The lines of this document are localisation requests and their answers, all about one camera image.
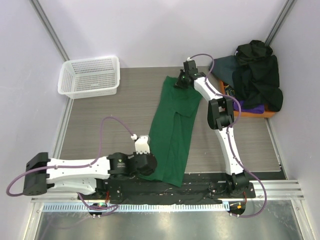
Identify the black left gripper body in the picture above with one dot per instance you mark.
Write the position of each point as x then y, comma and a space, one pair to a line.
148, 171

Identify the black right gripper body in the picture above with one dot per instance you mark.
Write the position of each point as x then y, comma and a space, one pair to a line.
181, 81

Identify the green t shirt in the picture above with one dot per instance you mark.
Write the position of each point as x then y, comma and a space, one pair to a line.
171, 132

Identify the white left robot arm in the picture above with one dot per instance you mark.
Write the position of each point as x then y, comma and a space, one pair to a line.
83, 176

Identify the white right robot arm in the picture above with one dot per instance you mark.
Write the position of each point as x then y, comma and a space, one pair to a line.
220, 117

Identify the dark teal t shirt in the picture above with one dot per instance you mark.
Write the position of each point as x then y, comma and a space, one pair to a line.
224, 68

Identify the patterned cloth in tray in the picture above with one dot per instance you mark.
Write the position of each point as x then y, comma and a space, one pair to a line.
229, 91

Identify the black t shirt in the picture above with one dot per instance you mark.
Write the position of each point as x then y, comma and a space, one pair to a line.
257, 80

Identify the purple t shirt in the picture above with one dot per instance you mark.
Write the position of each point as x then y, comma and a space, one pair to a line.
250, 107

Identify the orange tray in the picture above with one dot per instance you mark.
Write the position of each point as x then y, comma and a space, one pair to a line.
266, 114

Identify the white plastic basket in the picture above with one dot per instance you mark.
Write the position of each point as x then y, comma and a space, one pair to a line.
89, 77

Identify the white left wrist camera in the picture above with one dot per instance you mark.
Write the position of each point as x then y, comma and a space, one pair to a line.
141, 144

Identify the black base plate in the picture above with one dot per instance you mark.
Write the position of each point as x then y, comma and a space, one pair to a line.
196, 189

